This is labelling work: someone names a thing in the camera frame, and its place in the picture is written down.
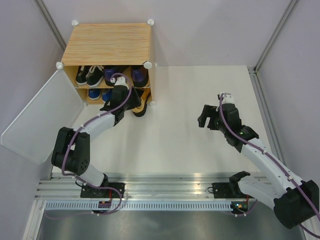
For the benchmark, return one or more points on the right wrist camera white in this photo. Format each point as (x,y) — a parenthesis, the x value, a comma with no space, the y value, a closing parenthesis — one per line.
(225,99)

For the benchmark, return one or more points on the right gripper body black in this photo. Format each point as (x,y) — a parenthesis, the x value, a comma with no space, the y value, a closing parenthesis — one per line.
(215,123)

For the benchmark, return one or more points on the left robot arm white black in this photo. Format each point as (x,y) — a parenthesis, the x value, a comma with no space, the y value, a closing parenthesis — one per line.
(72,150)

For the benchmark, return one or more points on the aluminium frame post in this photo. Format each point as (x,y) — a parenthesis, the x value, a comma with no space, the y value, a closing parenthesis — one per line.
(51,24)
(275,34)

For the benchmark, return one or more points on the black canvas sneaker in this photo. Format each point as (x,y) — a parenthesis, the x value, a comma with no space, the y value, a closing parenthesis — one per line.
(94,76)
(81,75)

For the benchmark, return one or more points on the left aluminium frame post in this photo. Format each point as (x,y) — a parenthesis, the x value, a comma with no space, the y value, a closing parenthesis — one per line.
(51,24)

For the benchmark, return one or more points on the aluminium mounting rail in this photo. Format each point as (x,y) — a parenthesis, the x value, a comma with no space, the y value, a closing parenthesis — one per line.
(140,186)

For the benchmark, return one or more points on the blue canvas sneaker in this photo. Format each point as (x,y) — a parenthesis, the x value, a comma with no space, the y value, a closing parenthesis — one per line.
(106,95)
(94,93)

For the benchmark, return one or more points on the white slotted cable duct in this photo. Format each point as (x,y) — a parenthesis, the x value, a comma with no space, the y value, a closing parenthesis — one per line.
(140,205)

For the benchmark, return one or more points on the right aluminium frame post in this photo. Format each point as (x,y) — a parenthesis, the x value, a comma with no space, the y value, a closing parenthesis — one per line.
(275,34)

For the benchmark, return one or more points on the wooden shoe cabinet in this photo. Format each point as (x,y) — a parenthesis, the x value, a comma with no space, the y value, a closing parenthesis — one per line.
(109,44)

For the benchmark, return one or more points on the frosted white cabinet door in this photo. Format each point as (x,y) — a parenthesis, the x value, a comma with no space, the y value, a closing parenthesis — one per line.
(33,133)

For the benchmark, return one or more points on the gold loafer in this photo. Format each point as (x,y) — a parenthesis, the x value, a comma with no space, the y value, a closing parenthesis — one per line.
(144,95)

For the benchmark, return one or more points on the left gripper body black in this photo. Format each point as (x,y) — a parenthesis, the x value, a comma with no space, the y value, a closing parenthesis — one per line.
(133,102)

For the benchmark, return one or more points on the purple loafer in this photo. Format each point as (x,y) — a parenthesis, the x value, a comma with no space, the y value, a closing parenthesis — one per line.
(139,75)
(110,70)

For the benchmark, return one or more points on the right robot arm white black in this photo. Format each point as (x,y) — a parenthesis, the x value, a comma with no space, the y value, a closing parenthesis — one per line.
(292,199)

